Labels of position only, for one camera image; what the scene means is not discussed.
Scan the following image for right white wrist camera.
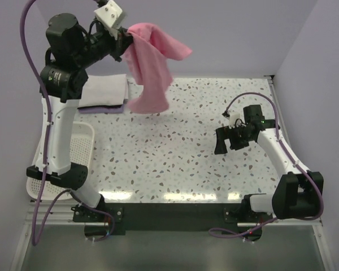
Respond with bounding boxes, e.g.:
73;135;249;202
222;111;241;128

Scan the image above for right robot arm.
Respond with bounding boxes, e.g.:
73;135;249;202
214;104;324;220

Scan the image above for pink t shirt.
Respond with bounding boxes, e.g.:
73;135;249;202
124;23;192;114

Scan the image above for folded white t shirt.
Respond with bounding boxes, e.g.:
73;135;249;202
79;74;129;108

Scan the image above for white perforated plastic basket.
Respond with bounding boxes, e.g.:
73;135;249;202
26;121;95;201

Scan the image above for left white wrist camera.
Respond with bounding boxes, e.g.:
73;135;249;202
94;0;127;29

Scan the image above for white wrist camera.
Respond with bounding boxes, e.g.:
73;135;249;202
222;111;241;128
94;0;127;29

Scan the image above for folded purple t shirt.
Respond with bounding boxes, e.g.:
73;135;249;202
78;99;128;114

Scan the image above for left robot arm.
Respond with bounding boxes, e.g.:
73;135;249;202
26;13;133;208

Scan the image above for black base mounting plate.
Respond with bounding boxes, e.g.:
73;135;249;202
71;203;272;241

